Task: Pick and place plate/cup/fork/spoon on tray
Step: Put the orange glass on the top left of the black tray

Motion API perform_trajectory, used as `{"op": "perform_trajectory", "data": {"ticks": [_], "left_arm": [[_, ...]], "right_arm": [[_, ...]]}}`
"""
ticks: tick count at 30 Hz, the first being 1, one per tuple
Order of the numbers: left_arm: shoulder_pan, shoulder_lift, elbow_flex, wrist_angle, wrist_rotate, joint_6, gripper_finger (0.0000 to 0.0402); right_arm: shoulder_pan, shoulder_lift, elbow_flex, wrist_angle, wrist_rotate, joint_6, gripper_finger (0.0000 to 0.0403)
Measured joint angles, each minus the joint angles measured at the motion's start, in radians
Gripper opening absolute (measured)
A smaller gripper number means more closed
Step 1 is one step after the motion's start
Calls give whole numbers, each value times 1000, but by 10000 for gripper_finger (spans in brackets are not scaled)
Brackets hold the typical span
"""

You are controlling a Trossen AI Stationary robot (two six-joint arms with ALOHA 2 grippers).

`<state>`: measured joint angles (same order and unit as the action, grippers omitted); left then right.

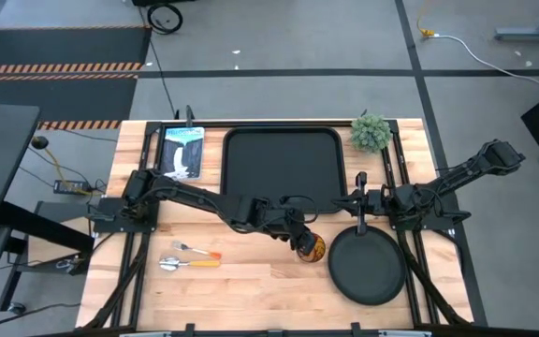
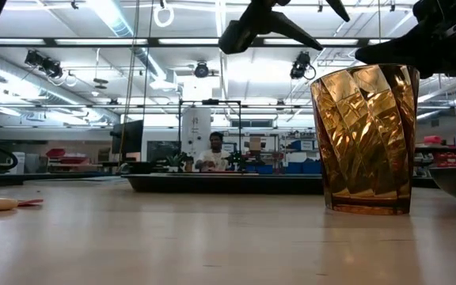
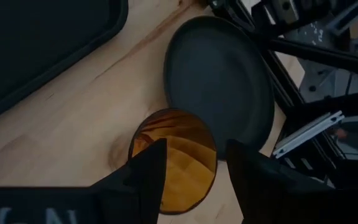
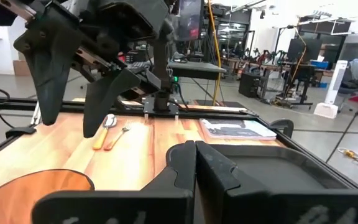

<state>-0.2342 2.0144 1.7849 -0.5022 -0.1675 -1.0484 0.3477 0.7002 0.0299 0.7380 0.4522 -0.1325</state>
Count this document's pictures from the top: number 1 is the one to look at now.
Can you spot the black rail bracket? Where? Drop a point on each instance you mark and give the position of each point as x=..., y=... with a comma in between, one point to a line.
x=189, y=330
x=355, y=329

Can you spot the grey desk leg foot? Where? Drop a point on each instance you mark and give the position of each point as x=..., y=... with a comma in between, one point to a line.
x=531, y=33

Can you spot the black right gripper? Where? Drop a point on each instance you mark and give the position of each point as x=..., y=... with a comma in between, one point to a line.
x=373, y=201

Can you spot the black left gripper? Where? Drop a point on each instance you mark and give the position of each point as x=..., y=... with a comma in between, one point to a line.
x=288, y=227

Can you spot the black round plate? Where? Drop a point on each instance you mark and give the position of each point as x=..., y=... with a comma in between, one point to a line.
x=368, y=271

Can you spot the black hazard-striped floor mat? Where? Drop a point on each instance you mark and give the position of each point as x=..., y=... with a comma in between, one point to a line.
x=63, y=47
x=54, y=100

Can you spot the black caster wheel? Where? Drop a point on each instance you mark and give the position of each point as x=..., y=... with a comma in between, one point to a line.
x=17, y=308

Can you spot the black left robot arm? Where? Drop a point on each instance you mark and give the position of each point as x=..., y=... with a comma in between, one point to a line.
x=194, y=196

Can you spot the black clamp post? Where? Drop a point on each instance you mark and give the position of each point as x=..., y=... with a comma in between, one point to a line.
x=189, y=114

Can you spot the black metal stand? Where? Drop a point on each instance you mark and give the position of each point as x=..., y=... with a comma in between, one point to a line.
x=59, y=229

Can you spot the amber patterned cup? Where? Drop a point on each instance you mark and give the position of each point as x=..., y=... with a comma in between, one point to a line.
x=319, y=251

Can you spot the black power adapter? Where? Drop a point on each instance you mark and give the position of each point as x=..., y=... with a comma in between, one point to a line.
x=69, y=187

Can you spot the waterfall picture book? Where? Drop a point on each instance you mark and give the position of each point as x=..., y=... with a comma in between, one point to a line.
x=183, y=154

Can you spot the silver bar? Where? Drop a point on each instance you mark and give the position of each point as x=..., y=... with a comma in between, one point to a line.
x=405, y=333
x=145, y=334

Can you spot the black round floor object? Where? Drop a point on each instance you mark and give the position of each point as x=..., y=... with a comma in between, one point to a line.
x=39, y=142

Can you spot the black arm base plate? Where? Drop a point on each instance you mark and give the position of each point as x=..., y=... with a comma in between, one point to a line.
x=110, y=217
x=447, y=217

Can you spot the green artificial potted plant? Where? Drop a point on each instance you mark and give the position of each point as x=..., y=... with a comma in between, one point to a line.
x=371, y=133

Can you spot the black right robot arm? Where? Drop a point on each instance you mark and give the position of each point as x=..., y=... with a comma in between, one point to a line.
x=466, y=171

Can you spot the silver carabiner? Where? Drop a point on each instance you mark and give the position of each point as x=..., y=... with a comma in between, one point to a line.
x=66, y=265

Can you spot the black aluminium rig frame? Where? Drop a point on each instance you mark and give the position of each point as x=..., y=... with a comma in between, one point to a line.
x=213, y=124

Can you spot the black rectangular plastic tray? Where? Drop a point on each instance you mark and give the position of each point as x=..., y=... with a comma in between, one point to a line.
x=283, y=164

